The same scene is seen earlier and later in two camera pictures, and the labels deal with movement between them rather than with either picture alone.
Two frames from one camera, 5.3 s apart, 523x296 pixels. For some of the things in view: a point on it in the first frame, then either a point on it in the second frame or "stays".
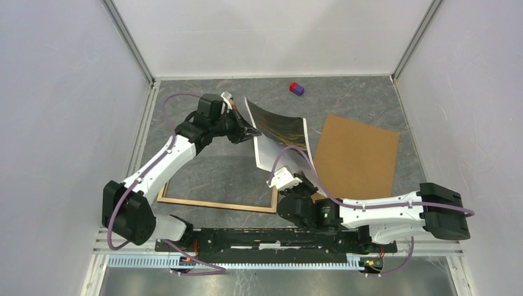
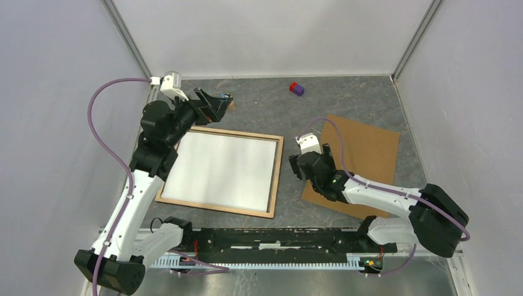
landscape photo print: [283, 143] to [222, 171]
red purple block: [296, 89] stays
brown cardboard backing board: [355, 160] stays
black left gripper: [243, 130] to [206, 115]
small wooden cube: [231, 101] stays
